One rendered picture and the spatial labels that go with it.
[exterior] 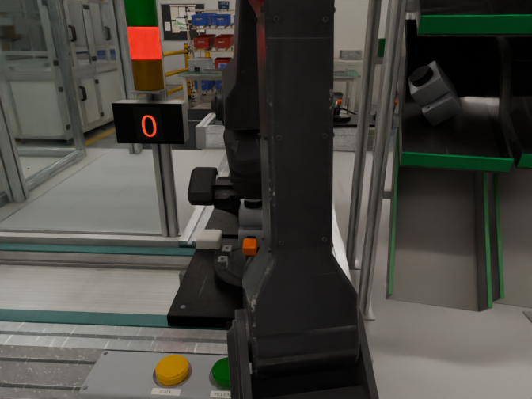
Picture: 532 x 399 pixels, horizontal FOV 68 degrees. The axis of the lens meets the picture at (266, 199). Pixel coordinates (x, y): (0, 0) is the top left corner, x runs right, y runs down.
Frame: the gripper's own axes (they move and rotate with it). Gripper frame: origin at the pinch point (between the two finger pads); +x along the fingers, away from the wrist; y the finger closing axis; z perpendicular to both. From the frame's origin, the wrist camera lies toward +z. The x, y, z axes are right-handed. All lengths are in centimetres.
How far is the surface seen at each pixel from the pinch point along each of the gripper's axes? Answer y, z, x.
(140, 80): 19.5, 17.6, -10.0
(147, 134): 19.3, 12.3, -2.7
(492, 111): -34.5, 9.2, -12.1
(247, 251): 0.2, -9.4, -2.4
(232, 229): 6.0, 5.2, 18.8
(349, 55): -121, 634, 460
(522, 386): -41.2, -23.5, 12.4
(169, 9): 313, 927, 546
